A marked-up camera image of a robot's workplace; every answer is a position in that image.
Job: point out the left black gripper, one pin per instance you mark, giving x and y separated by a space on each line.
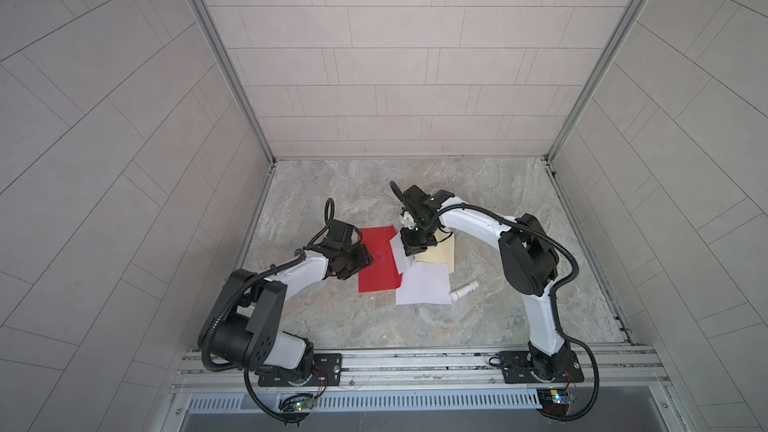
362 259

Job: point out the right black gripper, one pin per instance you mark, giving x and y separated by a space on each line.
412 247

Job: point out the red envelope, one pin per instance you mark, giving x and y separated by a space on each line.
382 274

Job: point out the white letter paper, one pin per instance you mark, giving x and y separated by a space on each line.
402 261

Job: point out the white glue stick tube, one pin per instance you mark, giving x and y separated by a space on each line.
463 291

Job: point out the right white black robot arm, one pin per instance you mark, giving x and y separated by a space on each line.
533 263

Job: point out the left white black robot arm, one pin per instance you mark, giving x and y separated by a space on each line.
242 331

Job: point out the cream yellow envelope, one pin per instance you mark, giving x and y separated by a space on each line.
443 252

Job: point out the white flat paper sheet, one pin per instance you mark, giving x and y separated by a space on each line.
424 283

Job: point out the left small circuit board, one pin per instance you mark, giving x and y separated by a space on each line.
298 403

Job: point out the small circuit board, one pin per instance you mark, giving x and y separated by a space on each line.
556 402
298 403

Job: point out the right small circuit board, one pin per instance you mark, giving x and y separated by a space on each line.
556 402

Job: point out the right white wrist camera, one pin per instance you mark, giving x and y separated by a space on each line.
407 220

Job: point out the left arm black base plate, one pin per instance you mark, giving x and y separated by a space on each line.
323 370

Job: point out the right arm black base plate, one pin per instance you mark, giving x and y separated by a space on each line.
526 367

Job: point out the aluminium rail frame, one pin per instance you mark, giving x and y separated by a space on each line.
615 364

